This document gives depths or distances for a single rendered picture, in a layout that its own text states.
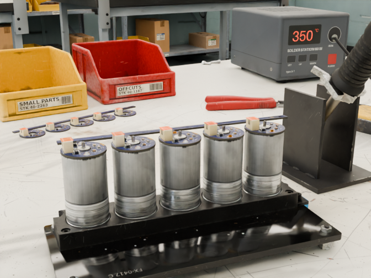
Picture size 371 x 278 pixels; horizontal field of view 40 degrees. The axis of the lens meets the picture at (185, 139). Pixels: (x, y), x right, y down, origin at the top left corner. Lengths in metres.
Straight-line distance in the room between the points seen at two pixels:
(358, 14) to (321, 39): 5.22
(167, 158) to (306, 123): 0.14
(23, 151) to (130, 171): 0.21
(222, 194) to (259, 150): 0.03
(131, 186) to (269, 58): 0.49
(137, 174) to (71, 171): 0.04
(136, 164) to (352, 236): 0.14
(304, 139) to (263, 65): 0.37
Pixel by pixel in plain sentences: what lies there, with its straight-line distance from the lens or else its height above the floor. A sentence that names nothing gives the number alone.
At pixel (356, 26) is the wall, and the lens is 5.98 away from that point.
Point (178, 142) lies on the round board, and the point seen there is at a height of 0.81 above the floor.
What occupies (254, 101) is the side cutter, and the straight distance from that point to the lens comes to 0.60.
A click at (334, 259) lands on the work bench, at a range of 0.31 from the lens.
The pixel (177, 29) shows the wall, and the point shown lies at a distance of 5.55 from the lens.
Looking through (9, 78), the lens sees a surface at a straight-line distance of 0.69.
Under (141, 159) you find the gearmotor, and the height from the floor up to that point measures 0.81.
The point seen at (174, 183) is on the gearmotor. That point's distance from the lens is 0.29.
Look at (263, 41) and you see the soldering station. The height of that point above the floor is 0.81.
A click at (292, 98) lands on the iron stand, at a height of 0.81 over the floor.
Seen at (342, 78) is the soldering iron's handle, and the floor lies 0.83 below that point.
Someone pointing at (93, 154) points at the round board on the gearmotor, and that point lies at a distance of 0.27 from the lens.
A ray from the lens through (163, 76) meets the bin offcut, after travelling 0.64.
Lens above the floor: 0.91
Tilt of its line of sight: 19 degrees down
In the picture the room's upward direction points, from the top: straight up
